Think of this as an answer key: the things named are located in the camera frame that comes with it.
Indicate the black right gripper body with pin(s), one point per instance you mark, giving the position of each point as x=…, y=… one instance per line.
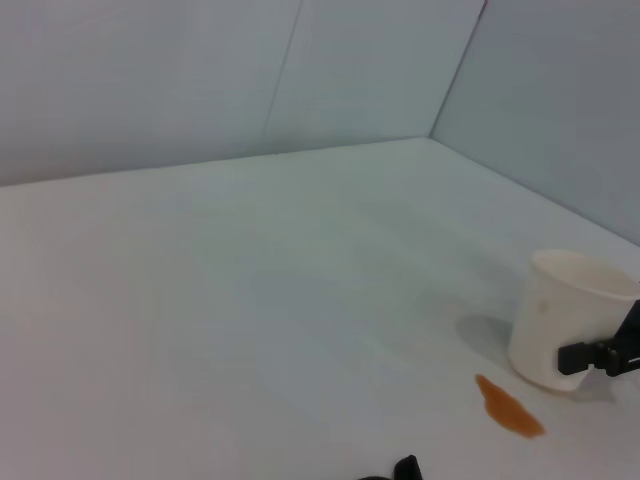
x=632, y=325

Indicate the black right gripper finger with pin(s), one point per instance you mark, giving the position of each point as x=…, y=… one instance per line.
x=600, y=356

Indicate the white paper cup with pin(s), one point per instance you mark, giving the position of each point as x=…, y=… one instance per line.
x=555, y=320

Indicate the dark rag with loop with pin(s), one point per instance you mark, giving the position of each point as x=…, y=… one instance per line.
x=405, y=467

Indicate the orange-brown liquid stain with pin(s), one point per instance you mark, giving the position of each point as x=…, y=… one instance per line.
x=507, y=410

